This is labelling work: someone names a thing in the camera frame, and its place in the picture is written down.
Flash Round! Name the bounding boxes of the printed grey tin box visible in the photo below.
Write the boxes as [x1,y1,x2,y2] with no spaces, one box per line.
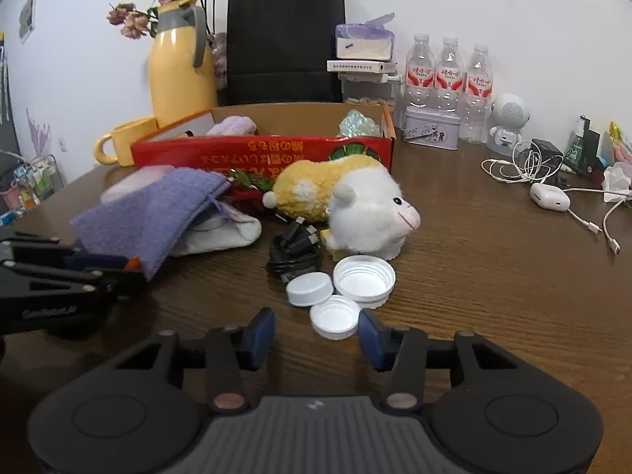
[404,105,461,151]

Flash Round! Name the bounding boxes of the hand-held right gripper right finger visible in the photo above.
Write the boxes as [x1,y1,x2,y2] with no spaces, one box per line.
[358,308,531,413]

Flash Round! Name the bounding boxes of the flat white box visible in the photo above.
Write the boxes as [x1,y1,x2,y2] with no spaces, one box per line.
[327,59,397,74]

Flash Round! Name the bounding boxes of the large white lid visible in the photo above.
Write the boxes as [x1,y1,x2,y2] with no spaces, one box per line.
[333,254,397,309]

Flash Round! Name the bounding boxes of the purple tissue pack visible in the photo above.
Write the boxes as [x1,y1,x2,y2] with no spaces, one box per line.
[335,12,397,60]

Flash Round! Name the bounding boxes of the clear water bottle red label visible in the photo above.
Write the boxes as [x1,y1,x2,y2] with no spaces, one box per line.
[459,44,495,145]
[434,36,466,112]
[405,34,436,109]

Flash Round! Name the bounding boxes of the yellow mug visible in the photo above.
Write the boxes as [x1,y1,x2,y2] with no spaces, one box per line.
[95,117,159,167]

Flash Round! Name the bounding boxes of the small white lid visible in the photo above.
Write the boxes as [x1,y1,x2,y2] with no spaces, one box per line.
[286,273,333,308]
[309,295,362,340]

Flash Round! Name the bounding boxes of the wire rack with items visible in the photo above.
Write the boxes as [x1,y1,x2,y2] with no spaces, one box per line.
[0,153,65,228]

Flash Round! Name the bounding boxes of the yellow thermos jug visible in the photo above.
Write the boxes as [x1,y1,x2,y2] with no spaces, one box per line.
[148,0,219,129]

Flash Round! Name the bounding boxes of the red cardboard box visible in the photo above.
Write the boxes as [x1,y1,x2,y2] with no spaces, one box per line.
[131,103,397,181]

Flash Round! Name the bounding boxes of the yellow white plush toy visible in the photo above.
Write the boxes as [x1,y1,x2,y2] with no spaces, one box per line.
[261,154,421,262]

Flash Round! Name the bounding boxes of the red green ornament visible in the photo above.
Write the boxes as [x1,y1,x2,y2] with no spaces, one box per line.
[227,168,277,213]

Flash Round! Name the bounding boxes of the crumpled white tissue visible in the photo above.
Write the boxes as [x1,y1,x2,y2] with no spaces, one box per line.
[602,163,632,203]

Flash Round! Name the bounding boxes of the colourful packets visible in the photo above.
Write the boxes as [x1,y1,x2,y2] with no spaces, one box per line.
[605,121,632,164]

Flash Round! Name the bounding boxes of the black stand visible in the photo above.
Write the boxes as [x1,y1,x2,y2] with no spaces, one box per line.
[583,116,615,179]

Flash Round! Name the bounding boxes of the white sock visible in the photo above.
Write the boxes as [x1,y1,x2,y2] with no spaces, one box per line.
[170,202,262,258]

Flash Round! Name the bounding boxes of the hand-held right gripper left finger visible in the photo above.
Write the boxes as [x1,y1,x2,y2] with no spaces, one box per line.
[101,307,276,413]

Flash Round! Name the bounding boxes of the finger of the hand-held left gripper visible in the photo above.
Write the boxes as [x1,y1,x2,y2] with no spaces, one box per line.
[0,234,145,277]
[0,261,149,307]

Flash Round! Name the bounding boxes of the white robot speaker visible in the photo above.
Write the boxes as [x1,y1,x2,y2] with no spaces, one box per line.
[486,93,531,151]

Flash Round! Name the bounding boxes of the white charger with cable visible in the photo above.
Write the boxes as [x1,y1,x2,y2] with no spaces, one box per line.
[530,182,632,258]

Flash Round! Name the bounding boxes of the green bubble wrap ball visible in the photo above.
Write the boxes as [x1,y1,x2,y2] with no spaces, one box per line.
[338,109,383,139]

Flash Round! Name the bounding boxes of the wall poster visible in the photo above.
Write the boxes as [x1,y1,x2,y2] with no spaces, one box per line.
[19,0,38,43]

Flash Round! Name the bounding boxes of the purple wall sticker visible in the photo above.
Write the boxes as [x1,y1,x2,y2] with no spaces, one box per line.
[24,109,53,159]

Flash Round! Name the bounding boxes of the green sanitizer bottle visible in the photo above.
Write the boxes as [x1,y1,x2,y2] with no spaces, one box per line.
[565,116,591,169]

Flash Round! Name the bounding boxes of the black charger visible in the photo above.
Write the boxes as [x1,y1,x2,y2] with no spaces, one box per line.
[530,138,564,173]

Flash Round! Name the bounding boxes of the white earphone cable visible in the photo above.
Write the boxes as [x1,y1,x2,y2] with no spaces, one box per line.
[481,141,564,186]

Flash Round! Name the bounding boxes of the clear plastic food container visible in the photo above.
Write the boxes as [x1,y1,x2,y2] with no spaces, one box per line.
[338,71,402,107]

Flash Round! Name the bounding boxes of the black paper bag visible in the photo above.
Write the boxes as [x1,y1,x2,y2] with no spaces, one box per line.
[226,0,346,107]

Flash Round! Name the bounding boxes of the purple towel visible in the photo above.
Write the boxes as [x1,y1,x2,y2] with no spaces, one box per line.
[70,167,232,280]

